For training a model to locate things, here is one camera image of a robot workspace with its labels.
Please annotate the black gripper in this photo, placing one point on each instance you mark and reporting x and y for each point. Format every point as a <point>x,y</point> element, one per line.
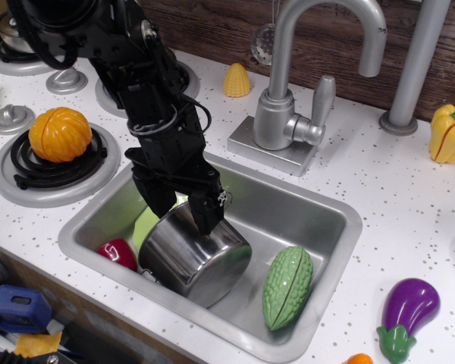
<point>173,161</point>

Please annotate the stainless steel pot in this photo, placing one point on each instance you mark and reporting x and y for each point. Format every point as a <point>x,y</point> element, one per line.
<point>201,268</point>

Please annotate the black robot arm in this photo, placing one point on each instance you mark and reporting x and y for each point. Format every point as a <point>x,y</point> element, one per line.
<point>145,80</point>

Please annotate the stainless steel sink basin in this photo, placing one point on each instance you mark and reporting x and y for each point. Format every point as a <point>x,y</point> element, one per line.
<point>270,215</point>

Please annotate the steel pot back left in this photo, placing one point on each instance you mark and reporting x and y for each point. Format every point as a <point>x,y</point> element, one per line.
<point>10,35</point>

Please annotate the green plastic plate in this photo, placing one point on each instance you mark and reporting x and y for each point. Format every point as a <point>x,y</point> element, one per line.
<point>146,221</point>

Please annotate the red toy pepper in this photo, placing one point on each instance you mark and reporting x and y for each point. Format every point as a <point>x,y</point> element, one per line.
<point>119,251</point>

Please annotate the yellow toy corn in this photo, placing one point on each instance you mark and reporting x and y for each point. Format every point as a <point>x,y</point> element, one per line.
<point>236,82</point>

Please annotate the green toy bitter melon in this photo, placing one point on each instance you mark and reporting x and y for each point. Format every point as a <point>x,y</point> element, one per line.
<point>286,287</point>

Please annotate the orange toy pumpkin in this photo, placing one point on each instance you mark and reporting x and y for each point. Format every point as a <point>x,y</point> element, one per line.
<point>60,135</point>

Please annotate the silver stove knob back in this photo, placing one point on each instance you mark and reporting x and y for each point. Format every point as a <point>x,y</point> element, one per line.
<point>66,82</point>

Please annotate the silver stove knob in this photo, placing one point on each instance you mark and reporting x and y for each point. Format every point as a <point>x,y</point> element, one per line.
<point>66,82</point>
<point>15,119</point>

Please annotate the front stove burner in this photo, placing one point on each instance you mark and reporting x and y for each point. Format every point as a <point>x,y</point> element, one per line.
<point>30,181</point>

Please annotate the hanging metal strainer ladle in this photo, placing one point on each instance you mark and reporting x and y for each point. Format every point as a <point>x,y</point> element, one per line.
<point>262,42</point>

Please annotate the silver stove knob front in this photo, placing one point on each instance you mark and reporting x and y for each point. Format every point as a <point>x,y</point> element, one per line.
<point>15,119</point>

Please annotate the blue clamp tool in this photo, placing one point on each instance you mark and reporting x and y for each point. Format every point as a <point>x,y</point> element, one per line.
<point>23,310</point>

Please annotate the yellow sponge cloth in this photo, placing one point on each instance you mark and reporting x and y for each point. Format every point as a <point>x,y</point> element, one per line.
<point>31,345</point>

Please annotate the grey vertical pole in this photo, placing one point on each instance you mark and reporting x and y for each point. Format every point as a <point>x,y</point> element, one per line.
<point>400,119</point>

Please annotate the back left stove burner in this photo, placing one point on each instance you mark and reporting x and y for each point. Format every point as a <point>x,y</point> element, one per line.
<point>20,64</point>

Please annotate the orange toy fruit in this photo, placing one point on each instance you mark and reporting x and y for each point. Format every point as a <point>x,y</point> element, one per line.
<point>359,358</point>

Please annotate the purple toy eggplant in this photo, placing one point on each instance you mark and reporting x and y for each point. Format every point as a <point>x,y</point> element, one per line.
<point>411,304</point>

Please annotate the yellow toy bell pepper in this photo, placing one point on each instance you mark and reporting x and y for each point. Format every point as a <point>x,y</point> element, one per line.
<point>442,141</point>

